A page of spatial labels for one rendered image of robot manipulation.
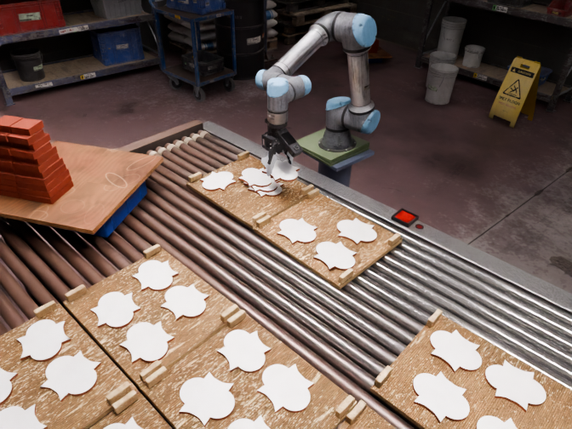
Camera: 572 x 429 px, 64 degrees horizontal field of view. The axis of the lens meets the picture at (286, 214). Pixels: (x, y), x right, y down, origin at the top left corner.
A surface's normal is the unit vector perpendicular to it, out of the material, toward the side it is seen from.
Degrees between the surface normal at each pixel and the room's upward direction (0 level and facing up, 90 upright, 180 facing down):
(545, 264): 0
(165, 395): 0
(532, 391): 0
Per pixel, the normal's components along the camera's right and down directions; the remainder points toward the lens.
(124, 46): 0.60, 0.49
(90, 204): 0.02, -0.80
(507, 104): -0.78, 0.15
